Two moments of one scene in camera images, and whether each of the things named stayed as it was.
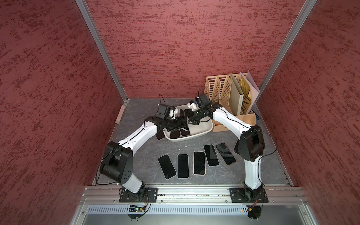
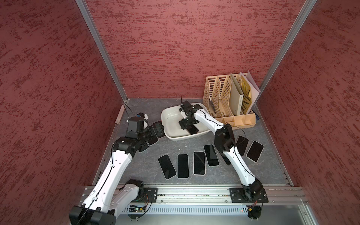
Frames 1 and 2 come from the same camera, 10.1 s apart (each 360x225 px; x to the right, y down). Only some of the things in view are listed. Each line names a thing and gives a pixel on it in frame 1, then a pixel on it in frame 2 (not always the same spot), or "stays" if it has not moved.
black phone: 167,166 stays
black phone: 211,155 stays
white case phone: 184,132 -> 145,147
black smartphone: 183,166 stays
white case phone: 199,163 stays
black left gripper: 177,123 -> 160,132
